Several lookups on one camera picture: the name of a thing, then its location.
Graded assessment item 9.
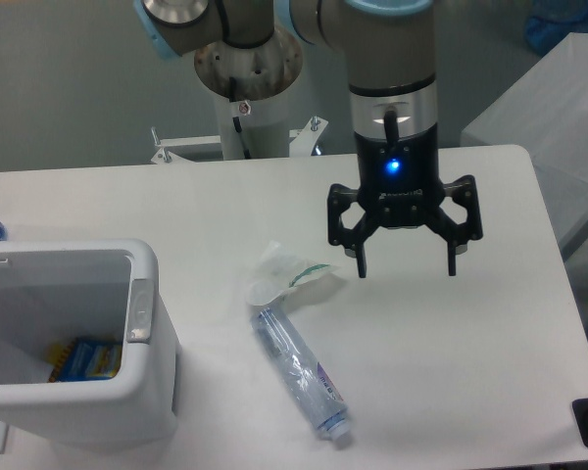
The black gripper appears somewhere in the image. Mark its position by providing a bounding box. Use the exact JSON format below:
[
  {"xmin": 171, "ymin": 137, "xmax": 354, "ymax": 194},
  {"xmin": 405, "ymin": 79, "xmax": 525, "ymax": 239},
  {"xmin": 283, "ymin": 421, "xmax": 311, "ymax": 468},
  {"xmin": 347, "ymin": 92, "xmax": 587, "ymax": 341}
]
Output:
[{"xmin": 326, "ymin": 118, "xmax": 484, "ymax": 279}]

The clear plastic wrapper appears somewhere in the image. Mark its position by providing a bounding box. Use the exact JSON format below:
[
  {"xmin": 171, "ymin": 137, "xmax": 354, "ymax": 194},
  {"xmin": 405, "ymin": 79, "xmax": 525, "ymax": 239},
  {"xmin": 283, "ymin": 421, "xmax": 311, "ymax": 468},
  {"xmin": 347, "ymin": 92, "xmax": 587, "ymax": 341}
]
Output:
[{"xmin": 245, "ymin": 241, "xmax": 337, "ymax": 307}]

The clear plastic water bottle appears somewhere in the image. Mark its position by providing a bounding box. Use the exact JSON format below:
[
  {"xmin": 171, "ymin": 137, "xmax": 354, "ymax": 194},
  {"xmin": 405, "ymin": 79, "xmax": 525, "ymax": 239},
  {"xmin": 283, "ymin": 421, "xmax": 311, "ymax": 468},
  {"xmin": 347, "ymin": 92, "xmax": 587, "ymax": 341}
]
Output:
[{"xmin": 251, "ymin": 306, "xmax": 351, "ymax": 443}]

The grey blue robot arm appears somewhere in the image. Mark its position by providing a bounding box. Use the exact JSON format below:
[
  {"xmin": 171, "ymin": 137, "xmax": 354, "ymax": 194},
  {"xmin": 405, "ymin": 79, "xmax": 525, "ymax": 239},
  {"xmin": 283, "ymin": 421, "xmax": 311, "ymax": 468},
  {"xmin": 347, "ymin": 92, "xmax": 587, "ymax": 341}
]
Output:
[{"xmin": 134, "ymin": 1, "xmax": 483, "ymax": 274}]

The white plastic trash can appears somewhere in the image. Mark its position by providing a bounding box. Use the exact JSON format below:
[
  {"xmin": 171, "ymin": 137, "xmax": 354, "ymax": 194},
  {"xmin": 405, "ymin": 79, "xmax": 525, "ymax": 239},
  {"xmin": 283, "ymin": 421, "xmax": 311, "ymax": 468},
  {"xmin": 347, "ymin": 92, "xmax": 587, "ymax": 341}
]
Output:
[{"xmin": 0, "ymin": 239, "xmax": 180, "ymax": 445}]

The grey translucent storage box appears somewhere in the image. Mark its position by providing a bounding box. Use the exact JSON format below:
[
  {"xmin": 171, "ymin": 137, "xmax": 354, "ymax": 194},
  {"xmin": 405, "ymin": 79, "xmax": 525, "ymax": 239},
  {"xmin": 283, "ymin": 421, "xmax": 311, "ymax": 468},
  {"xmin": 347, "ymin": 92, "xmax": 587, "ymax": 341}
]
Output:
[{"xmin": 461, "ymin": 33, "xmax": 588, "ymax": 259}]

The blue plastic bag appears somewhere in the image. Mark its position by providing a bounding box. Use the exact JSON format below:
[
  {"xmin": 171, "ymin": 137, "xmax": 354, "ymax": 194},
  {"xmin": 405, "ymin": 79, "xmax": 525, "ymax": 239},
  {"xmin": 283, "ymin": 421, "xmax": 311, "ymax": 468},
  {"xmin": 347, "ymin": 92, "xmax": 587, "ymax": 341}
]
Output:
[{"xmin": 523, "ymin": 1, "xmax": 588, "ymax": 56}]

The blue yellow snack package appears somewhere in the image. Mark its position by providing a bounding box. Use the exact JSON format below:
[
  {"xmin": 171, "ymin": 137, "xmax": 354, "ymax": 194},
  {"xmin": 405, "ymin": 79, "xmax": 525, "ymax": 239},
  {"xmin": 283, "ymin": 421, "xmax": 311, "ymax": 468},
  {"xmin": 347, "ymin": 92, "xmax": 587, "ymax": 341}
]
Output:
[{"xmin": 48, "ymin": 337, "xmax": 123, "ymax": 383}]

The white metal base frame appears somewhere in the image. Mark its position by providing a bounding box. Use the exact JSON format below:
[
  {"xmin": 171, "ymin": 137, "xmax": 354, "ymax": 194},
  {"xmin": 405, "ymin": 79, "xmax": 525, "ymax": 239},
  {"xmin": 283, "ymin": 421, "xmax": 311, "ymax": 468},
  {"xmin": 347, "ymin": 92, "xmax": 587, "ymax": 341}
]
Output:
[{"xmin": 150, "ymin": 116, "xmax": 329, "ymax": 165}]

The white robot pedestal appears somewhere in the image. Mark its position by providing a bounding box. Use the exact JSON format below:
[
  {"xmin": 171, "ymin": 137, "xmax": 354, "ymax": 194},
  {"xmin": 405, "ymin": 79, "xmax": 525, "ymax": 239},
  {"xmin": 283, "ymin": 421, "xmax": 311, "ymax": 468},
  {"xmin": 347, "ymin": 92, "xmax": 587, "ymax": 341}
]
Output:
[{"xmin": 194, "ymin": 26, "xmax": 303, "ymax": 161}]

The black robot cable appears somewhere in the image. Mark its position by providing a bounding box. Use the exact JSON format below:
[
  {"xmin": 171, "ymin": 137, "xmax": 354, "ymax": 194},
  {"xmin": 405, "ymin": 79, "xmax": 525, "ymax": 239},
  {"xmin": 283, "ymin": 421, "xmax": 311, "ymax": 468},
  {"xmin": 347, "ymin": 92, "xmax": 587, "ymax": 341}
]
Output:
[{"xmin": 227, "ymin": 75, "xmax": 253, "ymax": 161}]

